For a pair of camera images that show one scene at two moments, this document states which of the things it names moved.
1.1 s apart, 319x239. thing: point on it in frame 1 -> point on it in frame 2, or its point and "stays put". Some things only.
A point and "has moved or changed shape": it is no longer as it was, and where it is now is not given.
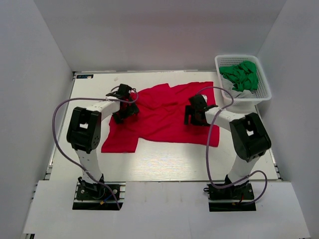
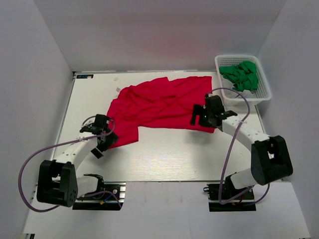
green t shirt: x=243 y=76 stays put
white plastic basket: x=242 y=75 stays put
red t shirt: x=161 y=116 has moved or changed shape
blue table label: x=86 y=76 stays put
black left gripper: x=132 y=109 -> x=111 y=139
